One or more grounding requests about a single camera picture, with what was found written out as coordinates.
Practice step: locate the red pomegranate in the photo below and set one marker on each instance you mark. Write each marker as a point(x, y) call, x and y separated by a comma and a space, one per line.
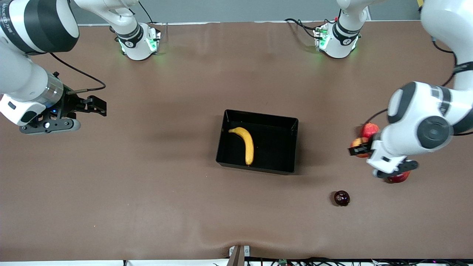
point(370, 130)

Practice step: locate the red yellow mango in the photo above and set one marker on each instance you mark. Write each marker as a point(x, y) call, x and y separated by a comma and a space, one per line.
point(399, 178)

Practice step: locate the black rectangular plastic box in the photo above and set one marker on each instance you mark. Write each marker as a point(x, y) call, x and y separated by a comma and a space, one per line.
point(277, 147)

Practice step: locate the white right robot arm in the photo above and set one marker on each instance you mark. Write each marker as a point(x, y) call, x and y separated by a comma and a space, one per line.
point(18, 70)

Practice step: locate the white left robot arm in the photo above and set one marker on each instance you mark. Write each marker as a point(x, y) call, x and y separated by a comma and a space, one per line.
point(425, 129)

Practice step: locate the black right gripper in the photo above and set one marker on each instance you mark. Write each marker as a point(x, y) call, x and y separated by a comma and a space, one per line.
point(71, 102)

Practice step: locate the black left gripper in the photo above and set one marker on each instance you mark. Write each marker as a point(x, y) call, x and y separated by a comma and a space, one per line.
point(357, 150)

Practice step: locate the metal table edge bracket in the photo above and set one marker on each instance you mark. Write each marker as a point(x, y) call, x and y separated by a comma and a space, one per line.
point(238, 256)

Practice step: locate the small green circuit board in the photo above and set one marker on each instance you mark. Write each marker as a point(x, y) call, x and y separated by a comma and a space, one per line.
point(283, 261)

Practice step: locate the brown table mat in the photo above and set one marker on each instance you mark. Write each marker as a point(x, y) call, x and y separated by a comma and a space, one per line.
point(147, 184)

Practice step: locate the red yellow apple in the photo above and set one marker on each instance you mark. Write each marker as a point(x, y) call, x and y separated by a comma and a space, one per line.
point(357, 142)

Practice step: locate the yellow banana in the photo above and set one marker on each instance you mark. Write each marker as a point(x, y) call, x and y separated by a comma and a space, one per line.
point(248, 144)

